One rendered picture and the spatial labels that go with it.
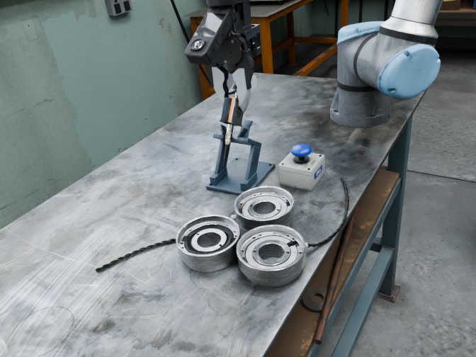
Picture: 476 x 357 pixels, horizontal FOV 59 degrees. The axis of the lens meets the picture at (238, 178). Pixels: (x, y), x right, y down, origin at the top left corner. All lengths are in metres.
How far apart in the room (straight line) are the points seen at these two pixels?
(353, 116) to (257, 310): 0.61
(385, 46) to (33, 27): 1.75
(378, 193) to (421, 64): 0.47
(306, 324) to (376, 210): 0.43
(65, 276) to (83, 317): 0.11
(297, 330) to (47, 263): 0.49
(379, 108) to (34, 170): 1.76
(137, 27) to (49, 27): 0.58
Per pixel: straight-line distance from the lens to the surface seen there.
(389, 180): 1.35
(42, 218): 0.94
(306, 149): 0.83
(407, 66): 0.91
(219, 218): 0.73
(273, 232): 0.69
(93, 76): 2.51
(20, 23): 2.28
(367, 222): 1.17
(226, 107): 0.82
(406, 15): 0.94
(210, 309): 0.63
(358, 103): 1.07
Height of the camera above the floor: 1.27
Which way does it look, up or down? 31 degrees down
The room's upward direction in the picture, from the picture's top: 8 degrees counter-clockwise
